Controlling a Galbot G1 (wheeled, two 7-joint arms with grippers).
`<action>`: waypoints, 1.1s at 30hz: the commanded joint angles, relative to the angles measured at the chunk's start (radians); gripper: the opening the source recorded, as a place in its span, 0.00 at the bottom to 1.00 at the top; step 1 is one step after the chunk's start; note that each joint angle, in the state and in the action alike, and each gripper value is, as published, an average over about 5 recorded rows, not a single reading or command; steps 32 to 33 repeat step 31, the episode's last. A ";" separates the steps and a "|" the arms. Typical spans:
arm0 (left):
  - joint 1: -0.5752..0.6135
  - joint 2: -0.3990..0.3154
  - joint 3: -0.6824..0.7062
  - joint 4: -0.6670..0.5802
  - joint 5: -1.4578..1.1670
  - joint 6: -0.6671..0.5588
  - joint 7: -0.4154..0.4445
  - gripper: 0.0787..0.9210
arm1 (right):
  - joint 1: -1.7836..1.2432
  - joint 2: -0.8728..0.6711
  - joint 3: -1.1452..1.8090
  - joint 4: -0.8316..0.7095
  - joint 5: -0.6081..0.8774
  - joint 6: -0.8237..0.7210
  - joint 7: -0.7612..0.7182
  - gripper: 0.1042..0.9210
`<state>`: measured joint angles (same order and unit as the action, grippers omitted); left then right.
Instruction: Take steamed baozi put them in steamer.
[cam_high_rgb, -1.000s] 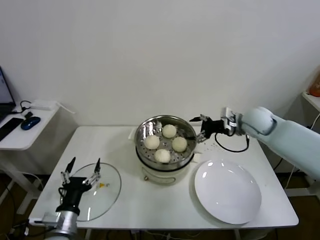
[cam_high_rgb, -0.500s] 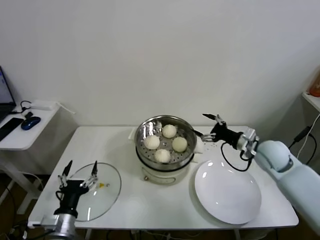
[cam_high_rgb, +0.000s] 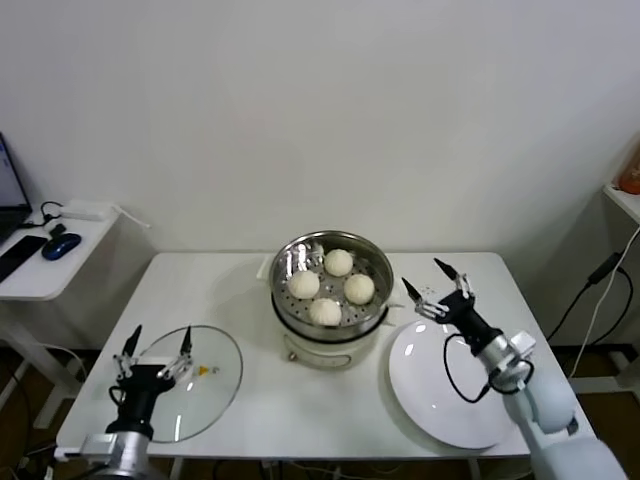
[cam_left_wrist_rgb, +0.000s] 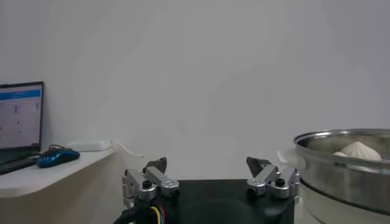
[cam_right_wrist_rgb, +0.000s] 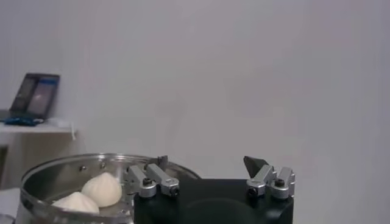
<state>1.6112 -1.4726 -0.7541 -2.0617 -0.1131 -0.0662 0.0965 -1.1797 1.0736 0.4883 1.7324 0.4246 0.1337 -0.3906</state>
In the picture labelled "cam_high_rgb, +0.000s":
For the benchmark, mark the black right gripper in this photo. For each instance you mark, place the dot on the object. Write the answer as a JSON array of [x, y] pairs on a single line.
[[465, 317]]

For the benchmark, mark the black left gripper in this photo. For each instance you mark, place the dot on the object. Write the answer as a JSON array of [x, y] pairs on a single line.
[[142, 385]]

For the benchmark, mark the white steamed baozi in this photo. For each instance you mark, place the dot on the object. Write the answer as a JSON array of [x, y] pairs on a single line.
[[359, 289], [325, 311], [305, 285], [338, 262]]

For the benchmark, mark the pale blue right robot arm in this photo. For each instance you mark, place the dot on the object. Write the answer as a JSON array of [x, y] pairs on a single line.
[[550, 405]]

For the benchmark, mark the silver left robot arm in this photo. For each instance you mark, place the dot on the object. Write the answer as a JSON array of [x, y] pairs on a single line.
[[132, 455]]

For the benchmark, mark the stainless steel steamer basket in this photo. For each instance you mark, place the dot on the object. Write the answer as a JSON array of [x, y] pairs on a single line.
[[300, 250]]

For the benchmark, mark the round glass pot lid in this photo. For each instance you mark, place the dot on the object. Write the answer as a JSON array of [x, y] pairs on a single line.
[[215, 400]]

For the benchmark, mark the large white plate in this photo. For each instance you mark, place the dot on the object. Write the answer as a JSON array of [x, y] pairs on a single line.
[[425, 390]]

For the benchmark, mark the white side desk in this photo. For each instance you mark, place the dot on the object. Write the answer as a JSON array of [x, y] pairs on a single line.
[[50, 280]]

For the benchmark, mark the white electric cooker base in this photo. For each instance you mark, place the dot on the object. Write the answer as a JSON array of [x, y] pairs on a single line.
[[320, 356]]

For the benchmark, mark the blue computer mouse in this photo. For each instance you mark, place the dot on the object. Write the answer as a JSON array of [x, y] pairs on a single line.
[[60, 246]]

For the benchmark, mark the small black dongle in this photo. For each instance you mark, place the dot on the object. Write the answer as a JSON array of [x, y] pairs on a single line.
[[56, 231]]

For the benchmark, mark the white rectangular adapter box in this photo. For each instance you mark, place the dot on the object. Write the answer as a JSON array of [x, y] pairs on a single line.
[[85, 210]]

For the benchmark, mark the black keyboard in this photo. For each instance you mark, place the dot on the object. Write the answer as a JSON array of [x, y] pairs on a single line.
[[17, 255]]

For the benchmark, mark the white shelf desk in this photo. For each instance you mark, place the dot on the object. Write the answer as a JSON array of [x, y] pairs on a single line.
[[625, 202]]

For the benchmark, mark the black laptop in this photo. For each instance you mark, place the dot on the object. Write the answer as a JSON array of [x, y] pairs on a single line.
[[10, 195]]

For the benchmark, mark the orange plastic bag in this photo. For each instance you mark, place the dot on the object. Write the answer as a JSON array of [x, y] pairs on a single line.
[[631, 175]]

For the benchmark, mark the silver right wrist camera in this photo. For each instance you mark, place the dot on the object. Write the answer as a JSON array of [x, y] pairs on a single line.
[[523, 341]]

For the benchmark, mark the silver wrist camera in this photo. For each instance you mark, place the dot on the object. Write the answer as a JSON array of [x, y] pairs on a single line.
[[523, 341], [95, 445]]

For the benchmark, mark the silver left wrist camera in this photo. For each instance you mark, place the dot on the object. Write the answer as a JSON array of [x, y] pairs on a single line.
[[95, 445]]

